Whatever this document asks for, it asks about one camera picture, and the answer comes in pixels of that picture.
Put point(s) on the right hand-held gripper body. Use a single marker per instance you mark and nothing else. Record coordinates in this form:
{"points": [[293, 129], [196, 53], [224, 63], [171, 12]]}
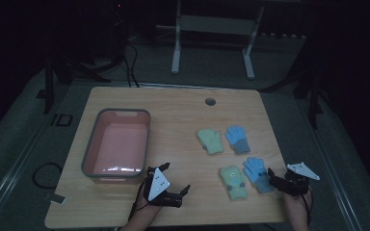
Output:
{"points": [[297, 179]]}

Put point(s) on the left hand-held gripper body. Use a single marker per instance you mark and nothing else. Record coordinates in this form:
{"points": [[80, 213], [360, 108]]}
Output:
{"points": [[158, 185]]}

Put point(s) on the blue glove with dark buttons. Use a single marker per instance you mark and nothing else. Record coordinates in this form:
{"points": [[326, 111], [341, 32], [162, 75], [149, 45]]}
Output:
{"points": [[255, 170]]}

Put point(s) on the pink basin with grey rim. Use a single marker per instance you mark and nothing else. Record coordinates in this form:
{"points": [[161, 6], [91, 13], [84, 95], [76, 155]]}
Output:
{"points": [[118, 146]]}

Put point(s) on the person's right hand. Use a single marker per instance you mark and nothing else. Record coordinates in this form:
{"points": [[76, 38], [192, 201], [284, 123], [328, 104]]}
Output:
{"points": [[297, 202]]}

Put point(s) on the person's left hand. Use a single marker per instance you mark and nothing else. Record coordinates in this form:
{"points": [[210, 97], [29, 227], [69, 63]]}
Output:
{"points": [[147, 211]]}

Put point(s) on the light green glove with buttons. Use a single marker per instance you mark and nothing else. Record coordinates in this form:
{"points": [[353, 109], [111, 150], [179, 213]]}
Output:
{"points": [[235, 188]]}

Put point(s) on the plain blue glove grey cuff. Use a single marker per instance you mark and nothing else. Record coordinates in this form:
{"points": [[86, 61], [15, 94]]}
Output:
{"points": [[237, 137]]}

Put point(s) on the plain light green glove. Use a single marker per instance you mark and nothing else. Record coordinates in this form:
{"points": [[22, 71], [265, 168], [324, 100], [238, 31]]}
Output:
{"points": [[210, 141]]}

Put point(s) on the black metal stand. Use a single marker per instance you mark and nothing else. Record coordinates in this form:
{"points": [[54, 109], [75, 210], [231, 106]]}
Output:
{"points": [[48, 86], [314, 96]]}

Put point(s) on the white metal desk frame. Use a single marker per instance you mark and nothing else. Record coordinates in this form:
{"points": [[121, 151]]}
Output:
{"points": [[212, 25]]}

